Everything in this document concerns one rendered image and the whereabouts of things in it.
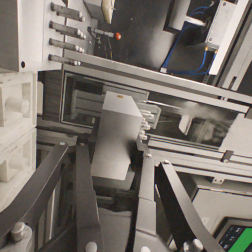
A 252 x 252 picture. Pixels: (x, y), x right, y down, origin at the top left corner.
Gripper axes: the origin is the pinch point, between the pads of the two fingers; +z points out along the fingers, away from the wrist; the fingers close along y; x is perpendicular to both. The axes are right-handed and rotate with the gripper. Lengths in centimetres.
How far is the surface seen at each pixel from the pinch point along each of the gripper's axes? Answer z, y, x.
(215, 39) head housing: 36, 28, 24
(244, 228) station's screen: 15, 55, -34
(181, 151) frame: 19.6, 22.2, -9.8
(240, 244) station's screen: 15, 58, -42
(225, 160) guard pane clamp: 18.5, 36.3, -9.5
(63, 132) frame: 18.8, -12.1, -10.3
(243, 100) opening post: 19.1, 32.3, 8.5
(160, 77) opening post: 18.9, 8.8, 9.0
